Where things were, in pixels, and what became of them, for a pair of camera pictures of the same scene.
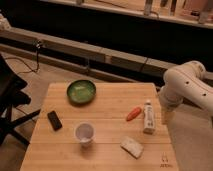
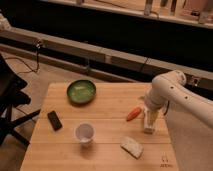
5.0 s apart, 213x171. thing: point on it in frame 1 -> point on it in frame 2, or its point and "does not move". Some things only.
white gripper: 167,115 -> 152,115
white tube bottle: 149,118 does not move
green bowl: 81,92 does not move
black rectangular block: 54,120 does not move
